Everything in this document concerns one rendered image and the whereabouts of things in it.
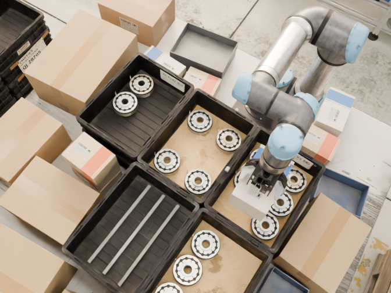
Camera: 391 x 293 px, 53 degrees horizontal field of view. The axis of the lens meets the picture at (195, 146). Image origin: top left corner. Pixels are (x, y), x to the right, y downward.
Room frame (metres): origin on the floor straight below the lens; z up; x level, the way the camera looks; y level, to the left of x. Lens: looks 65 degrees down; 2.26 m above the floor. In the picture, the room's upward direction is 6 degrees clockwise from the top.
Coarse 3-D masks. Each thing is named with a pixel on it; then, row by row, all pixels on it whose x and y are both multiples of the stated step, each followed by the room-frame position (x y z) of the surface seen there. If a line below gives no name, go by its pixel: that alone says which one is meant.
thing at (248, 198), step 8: (256, 152) 0.53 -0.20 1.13; (288, 168) 0.49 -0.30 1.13; (248, 176) 0.44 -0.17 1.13; (240, 184) 0.41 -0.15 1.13; (248, 184) 0.42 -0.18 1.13; (256, 184) 0.42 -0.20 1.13; (232, 192) 0.39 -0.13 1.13; (240, 192) 0.39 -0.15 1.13; (248, 192) 0.39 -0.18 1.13; (256, 192) 0.39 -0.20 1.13; (272, 192) 0.40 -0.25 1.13; (232, 200) 0.38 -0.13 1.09; (240, 200) 0.37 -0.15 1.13; (248, 200) 0.37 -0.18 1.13; (256, 200) 0.37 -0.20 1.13; (264, 200) 0.37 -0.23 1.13; (272, 200) 0.38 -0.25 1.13; (240, 208) 0.36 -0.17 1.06; (248, 208) 0.35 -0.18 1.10; (256, 208) 0.34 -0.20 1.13; (264, 208) 0.35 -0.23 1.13; (256, 216) 0.34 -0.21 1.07; (264, 216) 0.33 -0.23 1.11
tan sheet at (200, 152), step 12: (216, 120) 0.80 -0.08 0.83; (180, 132) 0.73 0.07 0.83; (216, 132) 0.74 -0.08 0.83; (240, 132) 0.76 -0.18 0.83; (168, 144) 0.66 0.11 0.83; (180, 144) 0.67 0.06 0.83; (192, 144) 0.68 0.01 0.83; (204, 144) 0.68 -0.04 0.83; (180, 156) 0.62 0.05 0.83; (192, 156) 0.62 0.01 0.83; (204, 156) 0.63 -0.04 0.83; (216, 156) 0.63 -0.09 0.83; (228, 156) 0.64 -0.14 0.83; (180, 168) 0.57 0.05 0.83; (192, 168) 0.57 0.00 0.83; (204, 168) 0.58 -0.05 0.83; (216, 168) 0.58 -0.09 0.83; (180, 180) 0.52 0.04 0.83
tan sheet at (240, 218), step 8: (256, 144) 0.71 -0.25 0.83; (240, 168) 0.59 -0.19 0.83; (312, 176) 0.59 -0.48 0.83; (232, 184) 0.52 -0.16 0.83; (224, 192) 0.49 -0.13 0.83; (216, 200) 0.45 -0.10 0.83; (224, 200) 0.46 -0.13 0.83; (296, 200) 0.49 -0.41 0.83; (216, 208) 0.42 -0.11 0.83; (224, 208) 0.42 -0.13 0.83; (232, 208) 0.43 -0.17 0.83; (232, 216) 0.40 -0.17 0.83; (240, 216) 0.40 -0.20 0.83; (248, 216) 0.40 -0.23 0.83; (288, 216) 0.42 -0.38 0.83; (240, 224) 0.37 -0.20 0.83; (248, 224) 0.37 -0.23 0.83; (264, 224) 0.38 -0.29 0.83; (280, 224) 0.39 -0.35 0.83; (248, 232) 0.34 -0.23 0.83; (272, 240) 0.32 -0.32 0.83
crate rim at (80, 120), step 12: (132, 60) 0.98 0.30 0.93; (120, 72) 0.92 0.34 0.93; (168, 72) 0.94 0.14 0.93; (108, 84) 0.86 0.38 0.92; (192, 84) 0.90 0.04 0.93; (96, 96) 0.79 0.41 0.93; (84, 108) 0.73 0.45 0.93; (96, 132) 0.63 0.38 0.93; (156, 132) 0.66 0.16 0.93; (132, 156) 0.55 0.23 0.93
